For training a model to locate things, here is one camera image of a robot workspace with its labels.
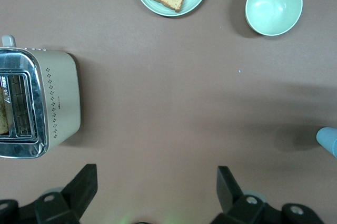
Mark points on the beige and chrome toaster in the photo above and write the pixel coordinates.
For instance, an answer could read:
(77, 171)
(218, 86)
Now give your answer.
(61, 97)

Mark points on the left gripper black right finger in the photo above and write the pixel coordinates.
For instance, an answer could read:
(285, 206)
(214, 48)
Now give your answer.
(233, 203)

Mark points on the pale green bowl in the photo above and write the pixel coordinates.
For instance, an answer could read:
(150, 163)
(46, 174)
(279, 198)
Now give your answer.
(273, 5)

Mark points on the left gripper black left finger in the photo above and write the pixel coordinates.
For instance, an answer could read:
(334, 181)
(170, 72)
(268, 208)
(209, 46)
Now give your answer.
(79, 195)

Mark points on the light blue plastic cup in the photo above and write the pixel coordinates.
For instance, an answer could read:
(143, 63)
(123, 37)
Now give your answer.
(327, 141)

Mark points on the dark toast slice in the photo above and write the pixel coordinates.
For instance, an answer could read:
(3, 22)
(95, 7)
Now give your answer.
(2, 113)

